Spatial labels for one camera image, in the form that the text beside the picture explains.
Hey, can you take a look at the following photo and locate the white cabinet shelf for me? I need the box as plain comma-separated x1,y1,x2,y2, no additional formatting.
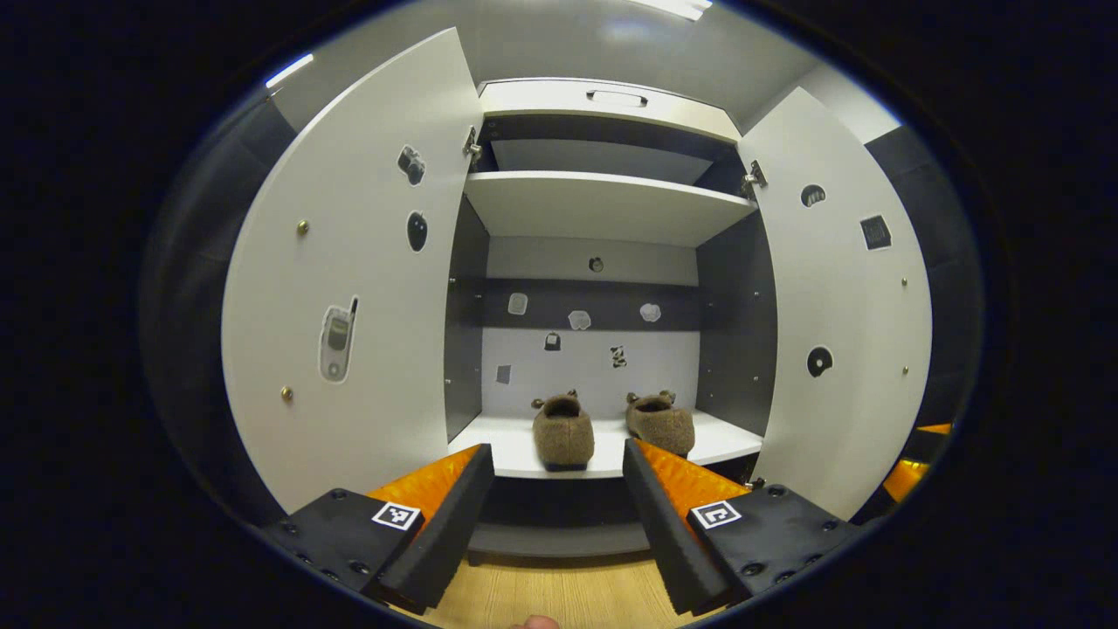
447,409,765,480
463,170,756,248

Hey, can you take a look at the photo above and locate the black backdrop cloth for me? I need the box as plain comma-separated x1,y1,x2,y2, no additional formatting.
865,127,988,438
140,96,298,525

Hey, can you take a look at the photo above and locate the ceiling light panel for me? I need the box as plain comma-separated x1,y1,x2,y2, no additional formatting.
629,0,713,23
265,52,315,90

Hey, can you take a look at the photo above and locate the white shoe cabinet door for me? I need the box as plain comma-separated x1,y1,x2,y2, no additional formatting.
738,86,933,521
221,28,484,515

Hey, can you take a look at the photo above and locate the white shoe cabinet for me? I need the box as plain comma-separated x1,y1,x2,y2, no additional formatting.
444,79,778,560

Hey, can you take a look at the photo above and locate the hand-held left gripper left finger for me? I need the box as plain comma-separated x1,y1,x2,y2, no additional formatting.
262,443,496,615

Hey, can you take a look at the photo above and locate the white cabinet drawer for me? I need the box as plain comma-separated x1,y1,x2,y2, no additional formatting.
479,79,743,145

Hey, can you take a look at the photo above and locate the brown fluffy shoe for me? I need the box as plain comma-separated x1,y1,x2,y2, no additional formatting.
625,391,697,460
531,391,597,473

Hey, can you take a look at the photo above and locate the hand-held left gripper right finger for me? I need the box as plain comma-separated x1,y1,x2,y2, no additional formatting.
622,437,867,617

